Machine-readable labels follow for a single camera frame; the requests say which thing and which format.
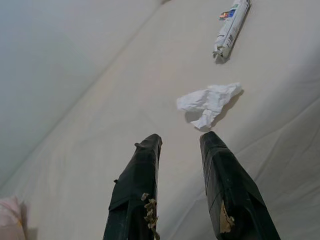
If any white tissue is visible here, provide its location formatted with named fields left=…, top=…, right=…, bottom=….
left=176, top=82, right=244, bottom=130

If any pink floral pillow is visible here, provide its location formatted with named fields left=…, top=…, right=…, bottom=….
left=0, top=196, right=38, bottom=240

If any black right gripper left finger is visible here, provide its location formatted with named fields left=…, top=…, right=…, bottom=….
left=102, top=133, right=164, bottom=240

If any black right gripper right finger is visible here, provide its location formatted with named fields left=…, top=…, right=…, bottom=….
left=199, top=131, right=282, bottom=240

